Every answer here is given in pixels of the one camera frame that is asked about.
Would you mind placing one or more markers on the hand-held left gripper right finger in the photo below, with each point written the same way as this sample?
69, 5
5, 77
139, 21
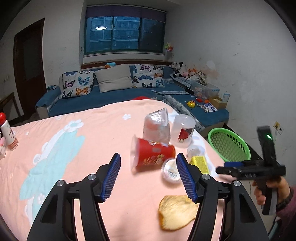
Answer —
186, 179

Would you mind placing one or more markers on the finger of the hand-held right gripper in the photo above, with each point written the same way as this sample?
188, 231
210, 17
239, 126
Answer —
225, 171
232, 164

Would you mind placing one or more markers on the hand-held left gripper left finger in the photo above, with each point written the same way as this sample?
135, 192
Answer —
111, 178

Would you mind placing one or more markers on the small pudding cup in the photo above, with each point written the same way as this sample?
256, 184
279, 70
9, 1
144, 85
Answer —
170, 171

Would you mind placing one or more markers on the green plastic mesh basket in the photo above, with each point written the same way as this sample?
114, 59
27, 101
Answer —
231, 144

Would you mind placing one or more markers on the yellow sponge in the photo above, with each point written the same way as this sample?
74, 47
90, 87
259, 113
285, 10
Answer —
201, 163

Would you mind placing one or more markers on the small clear plastic cup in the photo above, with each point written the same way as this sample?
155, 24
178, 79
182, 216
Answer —
195, 153

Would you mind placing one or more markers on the red paper cup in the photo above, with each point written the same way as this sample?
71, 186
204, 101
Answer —
152, 154

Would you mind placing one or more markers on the clear cup with red print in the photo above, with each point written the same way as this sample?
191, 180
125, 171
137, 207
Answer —
182, 127

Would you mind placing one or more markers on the clear plastic bag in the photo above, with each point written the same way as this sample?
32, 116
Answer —
156, 126

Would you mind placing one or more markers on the person's right forearm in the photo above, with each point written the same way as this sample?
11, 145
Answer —
289, 204

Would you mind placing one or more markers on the person's right hand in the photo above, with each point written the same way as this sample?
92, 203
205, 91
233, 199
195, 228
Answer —
283, 187

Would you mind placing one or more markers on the pink printed blanket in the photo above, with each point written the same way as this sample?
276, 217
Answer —
92, 143

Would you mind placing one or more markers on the printed booklet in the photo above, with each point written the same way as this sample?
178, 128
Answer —
209, 107

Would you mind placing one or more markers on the cardboard box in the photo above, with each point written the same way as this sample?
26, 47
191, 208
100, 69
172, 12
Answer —
217, 103

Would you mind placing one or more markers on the blue white paper box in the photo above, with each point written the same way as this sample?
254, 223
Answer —
226, 98

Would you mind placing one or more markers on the small orange toy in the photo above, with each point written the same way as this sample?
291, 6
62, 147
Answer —
201, 100

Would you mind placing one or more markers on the yellow round toy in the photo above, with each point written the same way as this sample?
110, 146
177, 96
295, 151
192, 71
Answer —
191, 104

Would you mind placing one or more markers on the clear plastic storage box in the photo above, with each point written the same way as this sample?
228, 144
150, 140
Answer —
205, 90

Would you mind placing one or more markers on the blue sofa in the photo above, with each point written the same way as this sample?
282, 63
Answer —
115, 95

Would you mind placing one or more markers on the red plastic object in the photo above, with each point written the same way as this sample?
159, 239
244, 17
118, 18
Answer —
144, 98

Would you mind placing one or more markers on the white toy keyboard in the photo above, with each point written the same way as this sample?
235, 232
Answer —
182, 81

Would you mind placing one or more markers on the butterfly print cushion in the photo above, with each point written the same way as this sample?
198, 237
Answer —
148, 76
76, 84

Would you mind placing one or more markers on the grey cushion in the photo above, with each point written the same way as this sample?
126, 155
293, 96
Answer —
114, 77

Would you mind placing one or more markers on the pink plush toy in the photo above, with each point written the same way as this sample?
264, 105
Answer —
185, 73

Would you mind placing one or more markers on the teal patterned cloth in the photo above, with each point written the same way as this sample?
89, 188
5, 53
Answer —
52, 87

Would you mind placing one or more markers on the white bottle with red cap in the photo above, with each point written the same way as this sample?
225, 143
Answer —
9, 134

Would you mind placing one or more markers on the black white cow plush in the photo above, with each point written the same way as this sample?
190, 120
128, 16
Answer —
177, 67

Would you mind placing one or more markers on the small white pink box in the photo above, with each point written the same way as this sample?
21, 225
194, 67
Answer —
2, 149

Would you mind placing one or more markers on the teal plastic toy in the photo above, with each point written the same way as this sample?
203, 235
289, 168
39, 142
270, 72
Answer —
111, 63

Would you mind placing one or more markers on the wooden chair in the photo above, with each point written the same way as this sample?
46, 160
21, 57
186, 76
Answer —
8, 98

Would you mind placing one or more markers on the colourful toy pinwheel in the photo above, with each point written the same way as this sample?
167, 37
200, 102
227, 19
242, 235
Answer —
168, 48

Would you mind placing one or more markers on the dark wooden door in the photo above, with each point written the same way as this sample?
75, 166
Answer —
29, 69

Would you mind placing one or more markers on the window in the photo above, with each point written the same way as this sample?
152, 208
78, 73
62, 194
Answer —
124, 34

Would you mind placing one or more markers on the purple roller blind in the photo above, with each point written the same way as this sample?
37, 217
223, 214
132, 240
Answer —
124, 11

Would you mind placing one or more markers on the wall socket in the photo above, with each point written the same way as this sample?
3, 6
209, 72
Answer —
278, 127

